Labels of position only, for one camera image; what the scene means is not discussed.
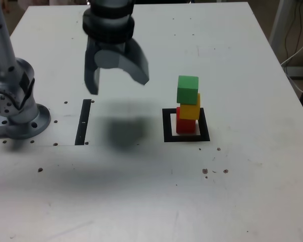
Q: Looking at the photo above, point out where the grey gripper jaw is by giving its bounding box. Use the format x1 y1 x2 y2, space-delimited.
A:
84 37 101 96
94 38 150 87

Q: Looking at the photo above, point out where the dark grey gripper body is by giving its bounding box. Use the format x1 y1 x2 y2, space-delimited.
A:
95 41 128 55

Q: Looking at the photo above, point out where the green cube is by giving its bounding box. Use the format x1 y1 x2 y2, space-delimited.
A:
176 75 199 105

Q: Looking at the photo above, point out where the yellow cube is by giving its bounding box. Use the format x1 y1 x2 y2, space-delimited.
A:
179 93 201 120

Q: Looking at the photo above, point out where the red cube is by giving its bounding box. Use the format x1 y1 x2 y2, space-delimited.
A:
176 106 196 134

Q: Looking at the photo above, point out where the black tape square outline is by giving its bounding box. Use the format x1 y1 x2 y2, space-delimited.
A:
162 107 211 143

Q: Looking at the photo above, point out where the black tape strip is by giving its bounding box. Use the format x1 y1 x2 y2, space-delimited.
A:
74 99 92 146

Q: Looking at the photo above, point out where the grey metal frame leg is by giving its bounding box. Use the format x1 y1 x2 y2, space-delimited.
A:
269 0 297 51

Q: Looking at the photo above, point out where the white background cable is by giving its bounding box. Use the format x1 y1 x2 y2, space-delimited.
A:
281 35 303 96

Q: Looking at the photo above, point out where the grey horizontal frame bar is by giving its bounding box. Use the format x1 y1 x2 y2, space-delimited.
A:
284 66 303 78

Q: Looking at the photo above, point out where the black background cable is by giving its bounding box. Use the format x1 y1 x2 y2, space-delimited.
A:
284 0 303 60

